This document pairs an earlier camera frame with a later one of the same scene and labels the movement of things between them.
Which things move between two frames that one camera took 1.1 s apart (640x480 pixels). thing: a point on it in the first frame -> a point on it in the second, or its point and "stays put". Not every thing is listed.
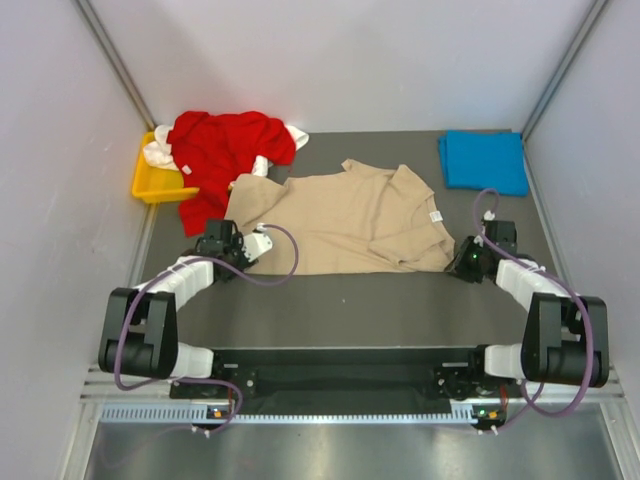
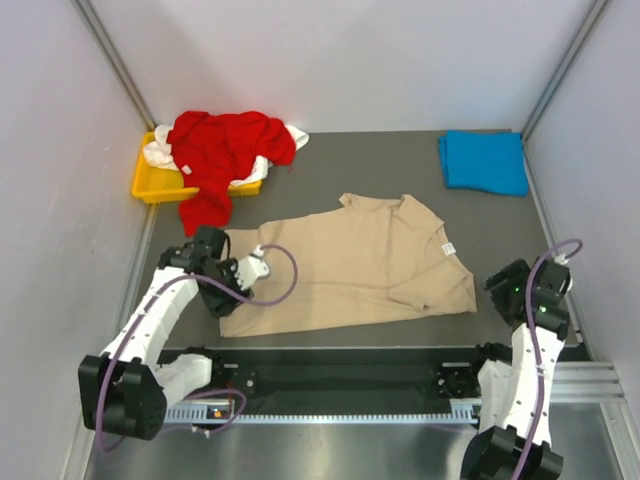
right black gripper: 459,266 -> 517,271
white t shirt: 159,152 stays put
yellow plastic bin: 154,183 stays put
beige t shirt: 356,220 -> 362,261
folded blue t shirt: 484,160 stays put
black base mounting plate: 350,383 stays put
